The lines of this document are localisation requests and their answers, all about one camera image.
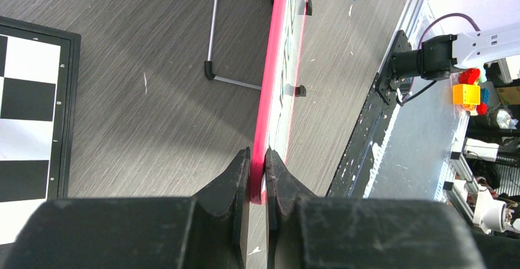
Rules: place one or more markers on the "aluminium frame rail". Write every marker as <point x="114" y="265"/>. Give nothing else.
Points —
<point x="409" y="16"/>

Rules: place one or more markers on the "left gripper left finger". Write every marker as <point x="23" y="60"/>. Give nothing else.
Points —
<point x="206" y="230"/>

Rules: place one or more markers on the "whiteboard with pink frame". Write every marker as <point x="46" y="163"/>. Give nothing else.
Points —
<point x="278" y="89"/>

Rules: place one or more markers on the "red toy pieces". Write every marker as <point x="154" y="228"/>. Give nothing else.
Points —
<point x="470" y="76"/>

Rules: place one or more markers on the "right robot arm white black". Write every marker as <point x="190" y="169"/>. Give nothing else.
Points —
<point x="440" y="56"/>

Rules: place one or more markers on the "black wire whiteboard stand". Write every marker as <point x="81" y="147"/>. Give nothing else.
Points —
<point x="227" y="30"/>

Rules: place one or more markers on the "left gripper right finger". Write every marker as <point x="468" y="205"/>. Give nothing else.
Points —
<point x="307" y="231"/>

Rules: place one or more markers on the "yellow toy block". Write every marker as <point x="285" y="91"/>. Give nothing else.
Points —
<point x="465" y="94"/>

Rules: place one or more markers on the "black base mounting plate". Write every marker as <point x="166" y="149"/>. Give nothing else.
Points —
<point x="363" y="153"/>

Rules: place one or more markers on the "black white chessboard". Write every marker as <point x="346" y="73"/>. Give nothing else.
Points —
<point x="39" y="74"/>

